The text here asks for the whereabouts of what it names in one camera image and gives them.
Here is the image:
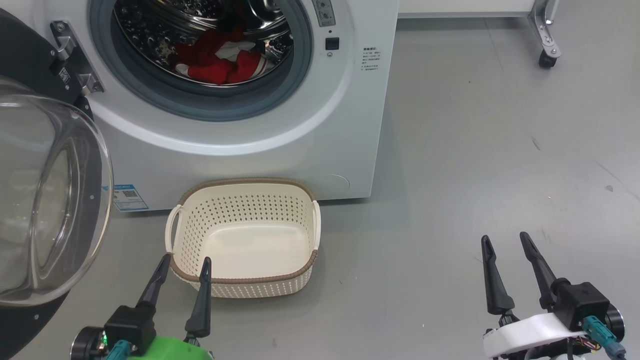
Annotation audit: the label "teal plug left camera cable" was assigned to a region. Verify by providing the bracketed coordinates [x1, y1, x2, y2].
[104, 340, 135, 360]

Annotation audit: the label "metal cart leg with caster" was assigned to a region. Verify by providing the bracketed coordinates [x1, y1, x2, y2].
[527, 0, 562, 70]

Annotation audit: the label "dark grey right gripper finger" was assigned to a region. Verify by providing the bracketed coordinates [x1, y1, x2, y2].
[480, 235, 516, 316]
[519, 231, 558, 311]

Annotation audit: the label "teal plug camera cable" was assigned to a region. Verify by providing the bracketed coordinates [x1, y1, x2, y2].
[104, 340, 135, 360]
[582, 315, 627, 360]

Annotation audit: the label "teal plug right camera cable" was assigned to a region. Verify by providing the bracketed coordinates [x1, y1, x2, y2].
[582, 315, 627, 360]

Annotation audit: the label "black round right gripper motor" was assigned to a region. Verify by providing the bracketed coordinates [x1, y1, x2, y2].
[605, 303, 626, 344]

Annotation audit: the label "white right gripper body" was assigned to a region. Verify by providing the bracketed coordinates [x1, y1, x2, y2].
[482, 312, 589, 359]

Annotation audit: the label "steel washing machine drum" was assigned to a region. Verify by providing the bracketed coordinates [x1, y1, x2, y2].
[112, 0, 296, 89]

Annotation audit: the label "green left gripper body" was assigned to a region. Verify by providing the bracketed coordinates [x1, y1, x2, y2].
[127, 336, 216, 360]

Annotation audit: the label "blue energy label sticker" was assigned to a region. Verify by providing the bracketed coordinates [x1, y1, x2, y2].
[102, 184, 150, 213]

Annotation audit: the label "metal door hinge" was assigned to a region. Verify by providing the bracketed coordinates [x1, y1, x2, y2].
[49, 20, 106, 97]

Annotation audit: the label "cream perforated laundry basket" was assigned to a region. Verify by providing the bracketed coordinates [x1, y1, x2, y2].
[165, 177, 322, 300]

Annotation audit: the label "small black text label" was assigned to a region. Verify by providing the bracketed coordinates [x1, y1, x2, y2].
[362, 47, 381, 73]

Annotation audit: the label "black round left gripper motor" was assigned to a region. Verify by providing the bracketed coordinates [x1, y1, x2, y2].
[70, 326, 107, 360]

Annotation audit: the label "white front-load washing machine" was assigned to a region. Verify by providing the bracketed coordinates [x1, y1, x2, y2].
[30, 0, 401, 214]

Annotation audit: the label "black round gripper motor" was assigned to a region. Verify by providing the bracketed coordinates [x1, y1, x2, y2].
[70, 326, 107, 360]
[605, 303, 626, 344]

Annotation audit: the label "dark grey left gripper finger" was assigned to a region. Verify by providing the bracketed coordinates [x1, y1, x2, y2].
[135, 253, 172, 309]
[184, 257, 213, 340]

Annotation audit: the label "grey rubber door gasket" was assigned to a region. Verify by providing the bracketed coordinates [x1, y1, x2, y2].
[88, 0, 315, 123]

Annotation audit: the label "white cabinet panel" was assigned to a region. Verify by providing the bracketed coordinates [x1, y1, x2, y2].
[397, 0, 539, 19]

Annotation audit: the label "red and white clothes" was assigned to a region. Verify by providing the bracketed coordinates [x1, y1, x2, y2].
[174, 27, 269, 86]

